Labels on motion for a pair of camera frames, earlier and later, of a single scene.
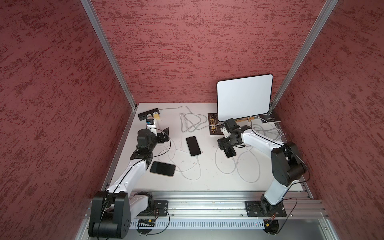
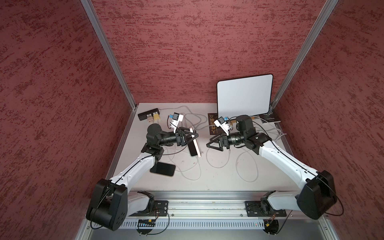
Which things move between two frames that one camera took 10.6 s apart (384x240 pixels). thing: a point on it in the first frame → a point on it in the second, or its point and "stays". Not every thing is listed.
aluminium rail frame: (221, 215) stays
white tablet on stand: (244, 97) stays
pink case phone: (193, 145) stays
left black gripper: (161, 139) → (181, 140)
